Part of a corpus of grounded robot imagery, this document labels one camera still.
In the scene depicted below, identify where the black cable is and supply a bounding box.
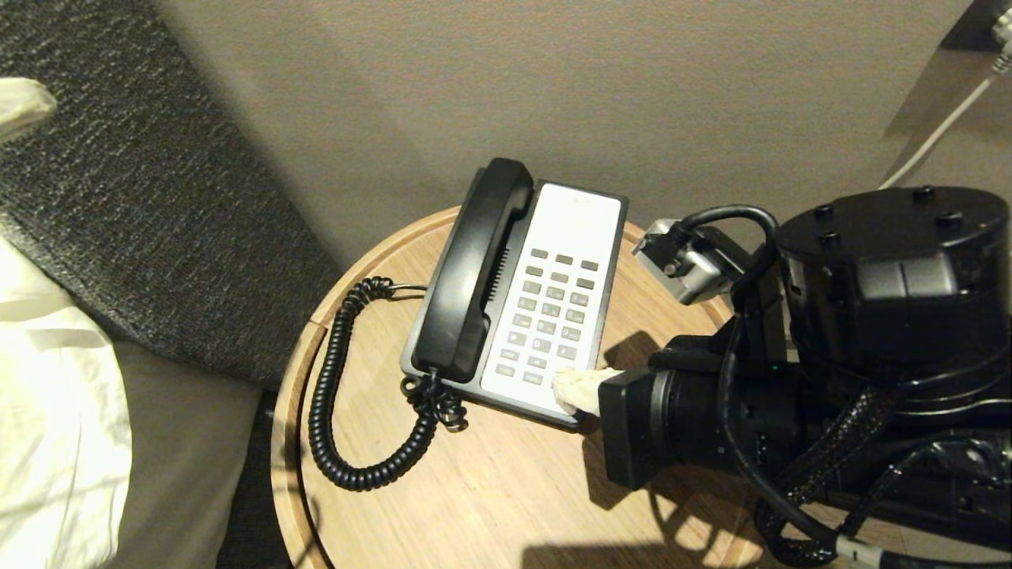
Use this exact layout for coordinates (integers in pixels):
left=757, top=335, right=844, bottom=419
left=670, top=204, right=851, bottom=558

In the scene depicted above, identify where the round wooden side table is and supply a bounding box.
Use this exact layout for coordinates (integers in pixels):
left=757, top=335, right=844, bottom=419
left=270, top=206, right=799, bottom=569

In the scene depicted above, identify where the white cable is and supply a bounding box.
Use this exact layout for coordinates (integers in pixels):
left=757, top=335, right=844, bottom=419
left=878, top=49, right=1012, bottom=191

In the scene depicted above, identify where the grey fabric headboard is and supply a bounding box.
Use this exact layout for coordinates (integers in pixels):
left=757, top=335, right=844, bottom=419
left=0, top=0, right=346, bottom=394

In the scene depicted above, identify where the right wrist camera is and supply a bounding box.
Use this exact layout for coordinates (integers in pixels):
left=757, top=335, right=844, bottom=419
left=632, top=218, right=788, bottom=341

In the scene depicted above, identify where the black phone handset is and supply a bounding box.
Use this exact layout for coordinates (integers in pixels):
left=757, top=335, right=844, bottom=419
left=412, top=157, right=536, bottom=385

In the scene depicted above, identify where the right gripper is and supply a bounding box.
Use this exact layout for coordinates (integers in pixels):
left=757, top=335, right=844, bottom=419
left=551, top=335, right=801, bottom=492

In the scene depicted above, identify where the desk phone base white keypad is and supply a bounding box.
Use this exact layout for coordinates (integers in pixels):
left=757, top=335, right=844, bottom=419
left=400, top=180, right=631, bottom=431

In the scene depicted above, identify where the black coiled phone cord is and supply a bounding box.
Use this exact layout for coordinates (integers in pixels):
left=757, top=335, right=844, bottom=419
left=308, top=276, right=470, bottom=493

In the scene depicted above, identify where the beige bed base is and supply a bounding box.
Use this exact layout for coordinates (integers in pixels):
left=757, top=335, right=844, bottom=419
left=107, top=340, right=266, bottom=569

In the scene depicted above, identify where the black wall socket panel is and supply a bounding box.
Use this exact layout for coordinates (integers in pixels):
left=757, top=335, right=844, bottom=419
left=940, top=0, right=1012, bottom=55

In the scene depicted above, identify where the white bed sheet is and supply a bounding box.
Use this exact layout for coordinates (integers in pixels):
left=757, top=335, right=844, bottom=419
left=0, top=236, right=133, bottom=569

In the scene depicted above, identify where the white pillow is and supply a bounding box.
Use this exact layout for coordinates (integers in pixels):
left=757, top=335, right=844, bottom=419
left=0, top=77, right=59, bottom=145

